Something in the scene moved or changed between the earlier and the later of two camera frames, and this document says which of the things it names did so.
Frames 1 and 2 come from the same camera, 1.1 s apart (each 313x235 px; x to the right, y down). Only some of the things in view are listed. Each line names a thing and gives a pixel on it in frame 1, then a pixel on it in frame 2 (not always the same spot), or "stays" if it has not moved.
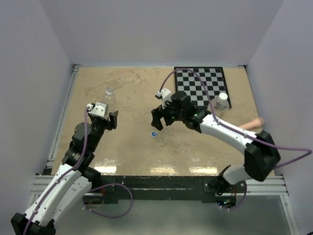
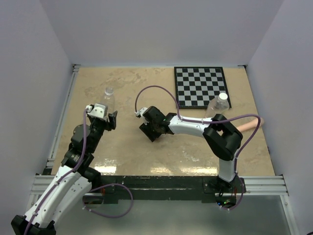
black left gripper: x=113 y=120 stays
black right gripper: x=158 y=113 -> x=145 y=129
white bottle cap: x=223 y=96 stays
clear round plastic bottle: x=110 y=99 stays
